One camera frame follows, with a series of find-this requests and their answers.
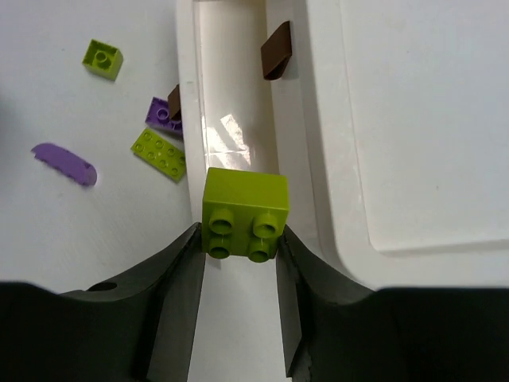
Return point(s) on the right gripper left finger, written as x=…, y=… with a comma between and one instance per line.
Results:
x=136, y=326

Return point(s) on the lime long lego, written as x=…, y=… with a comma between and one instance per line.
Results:
x=160, y=154

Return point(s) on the white drawer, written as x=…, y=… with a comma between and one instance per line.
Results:
x=235, y=119

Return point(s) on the purple rounded lego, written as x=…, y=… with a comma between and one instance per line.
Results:
x=66, y=162

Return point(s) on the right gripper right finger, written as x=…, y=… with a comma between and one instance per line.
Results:
x=334, y=329

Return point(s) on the white drawer cabinet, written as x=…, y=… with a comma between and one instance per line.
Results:
x=401, y=110

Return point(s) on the purple rectangular lego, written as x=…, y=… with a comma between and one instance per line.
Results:
x=158, y=117

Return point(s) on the lime square lego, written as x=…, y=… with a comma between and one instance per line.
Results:
x=243, y=213

